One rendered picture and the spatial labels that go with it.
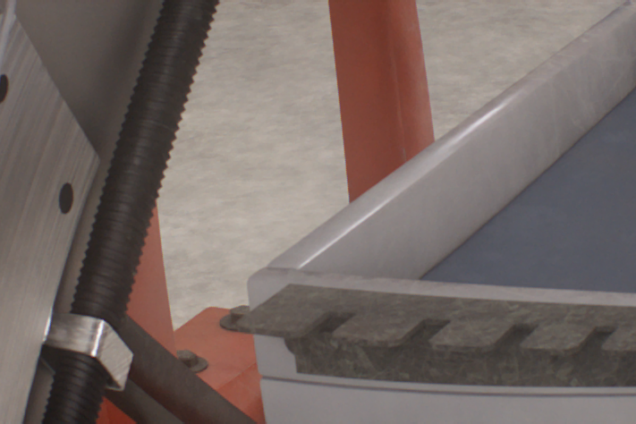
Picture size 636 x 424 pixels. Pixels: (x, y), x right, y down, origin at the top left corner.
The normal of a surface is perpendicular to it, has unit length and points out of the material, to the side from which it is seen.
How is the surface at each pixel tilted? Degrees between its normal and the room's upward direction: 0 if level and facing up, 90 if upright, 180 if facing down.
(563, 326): 0
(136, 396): 137
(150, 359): 90
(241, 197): 0
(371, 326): 0
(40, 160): 90
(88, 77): 90
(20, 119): 90
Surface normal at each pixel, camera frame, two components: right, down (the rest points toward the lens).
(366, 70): -0.46, 0.33
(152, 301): 0.88, 0.07
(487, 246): -0.09, -0.94
